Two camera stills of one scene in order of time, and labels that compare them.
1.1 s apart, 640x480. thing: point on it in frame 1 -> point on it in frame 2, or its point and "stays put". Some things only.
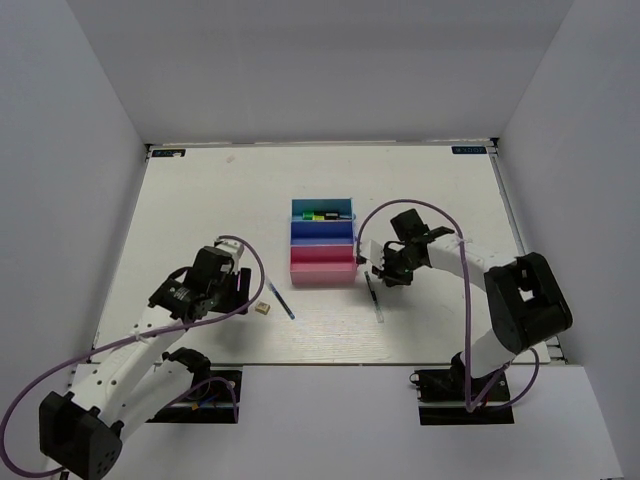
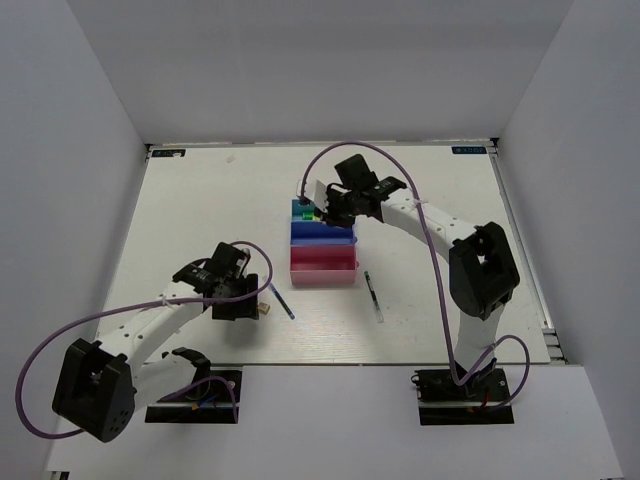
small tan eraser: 262,307 stays put
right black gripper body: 397,265 -> 342,208
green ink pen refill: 375,302 stays put
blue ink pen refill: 280,298 stays put
